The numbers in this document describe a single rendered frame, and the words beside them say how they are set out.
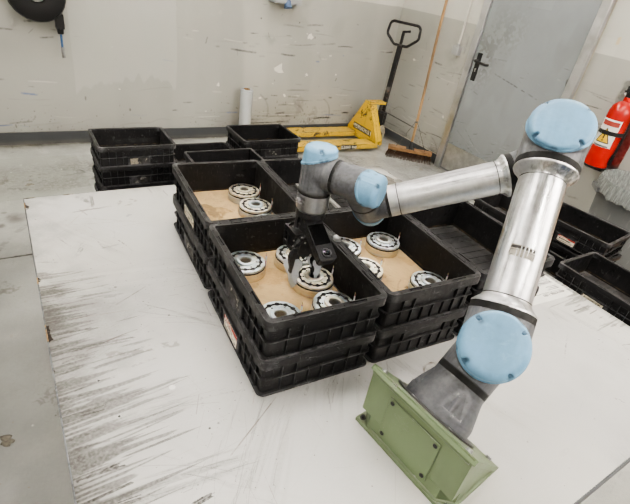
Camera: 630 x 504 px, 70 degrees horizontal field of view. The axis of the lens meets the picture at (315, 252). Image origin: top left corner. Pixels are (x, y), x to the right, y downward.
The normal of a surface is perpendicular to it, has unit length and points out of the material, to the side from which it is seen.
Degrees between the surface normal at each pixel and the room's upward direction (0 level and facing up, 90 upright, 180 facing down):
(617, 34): 90
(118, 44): 90
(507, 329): 56
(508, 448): 0
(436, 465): 90
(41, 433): 0
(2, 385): 0
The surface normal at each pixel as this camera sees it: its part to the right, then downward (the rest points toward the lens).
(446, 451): -0.78, 0.22
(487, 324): -0.32, -0.14
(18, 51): 0.51, 0.52
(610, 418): 0.15, -0.83
